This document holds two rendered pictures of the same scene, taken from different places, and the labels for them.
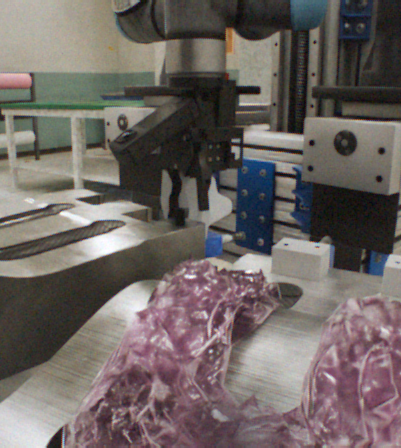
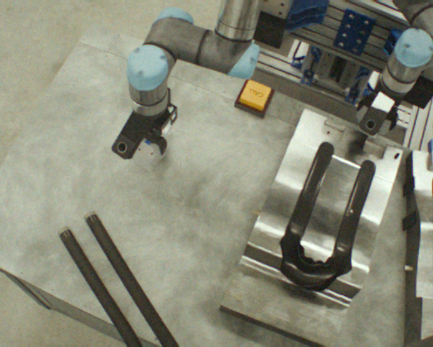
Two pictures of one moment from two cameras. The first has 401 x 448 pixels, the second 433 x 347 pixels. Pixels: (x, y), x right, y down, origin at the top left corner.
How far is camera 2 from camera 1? 1.30 m
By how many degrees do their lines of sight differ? 55
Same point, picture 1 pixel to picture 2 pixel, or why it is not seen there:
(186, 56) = (404, 88)
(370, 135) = not seen: outside the picture
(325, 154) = (432, 70)
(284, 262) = not seen: outside the picture
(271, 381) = not seen: outside the picture
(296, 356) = not seen: outside the picture
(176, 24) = (403, 79)
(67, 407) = (430, 274)
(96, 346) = (426, 254)
